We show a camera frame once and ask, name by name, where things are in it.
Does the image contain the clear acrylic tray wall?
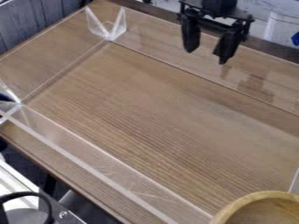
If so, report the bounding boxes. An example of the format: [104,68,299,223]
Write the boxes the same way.
[0,1,299,224]

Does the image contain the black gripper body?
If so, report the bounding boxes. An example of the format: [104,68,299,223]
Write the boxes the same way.
[177,0,255,40]

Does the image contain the brown wooden bowl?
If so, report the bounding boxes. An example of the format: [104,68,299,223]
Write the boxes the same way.
[209,191,299,224]

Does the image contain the white container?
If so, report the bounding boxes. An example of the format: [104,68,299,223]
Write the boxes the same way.
[263,11,299,49]

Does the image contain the blue object at edge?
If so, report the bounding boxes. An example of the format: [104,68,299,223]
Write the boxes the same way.
[291,32,299,46]

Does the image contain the black cable loop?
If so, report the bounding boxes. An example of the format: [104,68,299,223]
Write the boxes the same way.
[0,191,56,224]

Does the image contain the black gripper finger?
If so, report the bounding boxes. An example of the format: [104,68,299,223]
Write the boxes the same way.
[212,30,243,65]
[181,11,201,53]

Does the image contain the grey metal bracket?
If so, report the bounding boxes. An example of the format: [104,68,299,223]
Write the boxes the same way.
[40,191,86,224]

